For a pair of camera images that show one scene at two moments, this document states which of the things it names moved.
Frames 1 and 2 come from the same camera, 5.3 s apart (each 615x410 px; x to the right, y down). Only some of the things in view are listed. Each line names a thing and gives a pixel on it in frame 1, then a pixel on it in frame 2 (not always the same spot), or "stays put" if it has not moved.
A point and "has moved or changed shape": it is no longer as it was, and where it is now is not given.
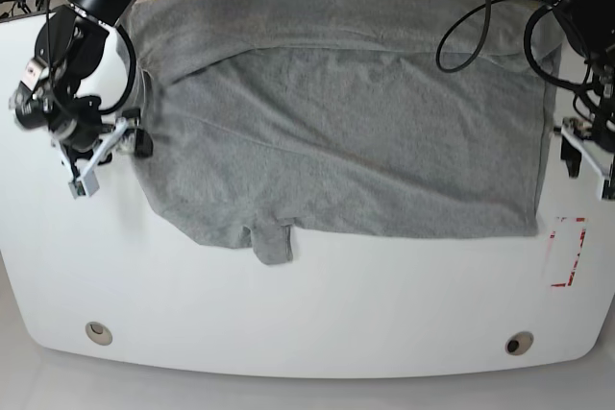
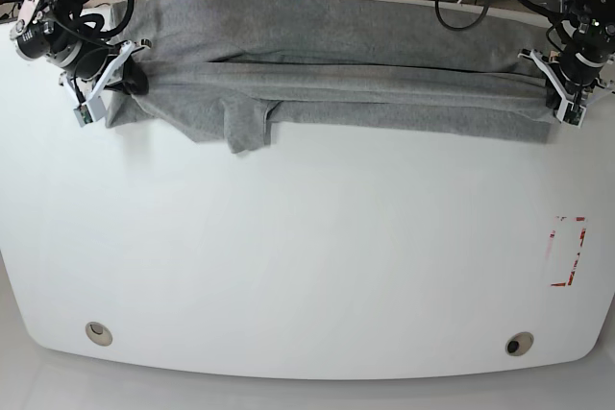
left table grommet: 99,333 stays put
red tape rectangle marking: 566,242 stays put
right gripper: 602,157 to 575,74
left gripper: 76,128 to 89,61
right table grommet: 519,343 stays put
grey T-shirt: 332,109 has moved or changed shape
